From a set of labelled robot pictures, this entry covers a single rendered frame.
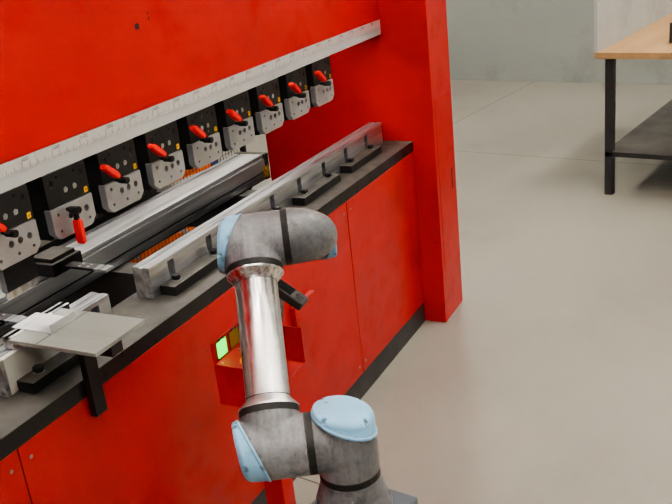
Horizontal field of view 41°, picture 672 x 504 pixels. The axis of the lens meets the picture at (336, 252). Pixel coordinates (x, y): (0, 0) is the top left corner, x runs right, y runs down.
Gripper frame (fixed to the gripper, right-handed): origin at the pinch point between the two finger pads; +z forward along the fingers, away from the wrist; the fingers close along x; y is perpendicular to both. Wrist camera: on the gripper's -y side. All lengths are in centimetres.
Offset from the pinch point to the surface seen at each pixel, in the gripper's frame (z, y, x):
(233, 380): 5.5, 4.4, 15.3
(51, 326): -20, 33, 47
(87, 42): -78, 44, 8
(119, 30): -79, 44, -4
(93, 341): -19, 20, 48
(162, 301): -5.3, 35.3, 1.7
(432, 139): -7, 17, -172
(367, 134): -13, 39, -151
